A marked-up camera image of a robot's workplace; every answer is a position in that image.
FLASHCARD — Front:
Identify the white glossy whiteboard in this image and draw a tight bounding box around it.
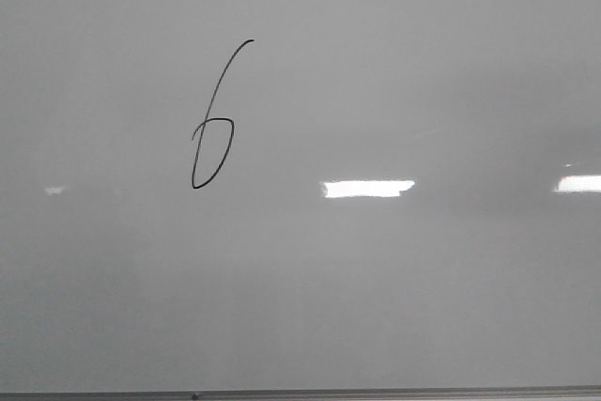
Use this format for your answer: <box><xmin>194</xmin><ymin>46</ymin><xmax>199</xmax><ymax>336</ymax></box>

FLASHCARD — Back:
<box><xmin>1</xmin><ymin>0</ymin><xmax>600</xmax><ymax>392</ymax></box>

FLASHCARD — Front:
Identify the grey aluminium whiteboard frame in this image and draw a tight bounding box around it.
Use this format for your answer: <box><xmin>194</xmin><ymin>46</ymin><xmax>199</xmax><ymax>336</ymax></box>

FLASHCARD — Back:
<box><xmin>1</xmin><ymin>385</ymin><xmax>600</xmax><ymax>400</ymax></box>

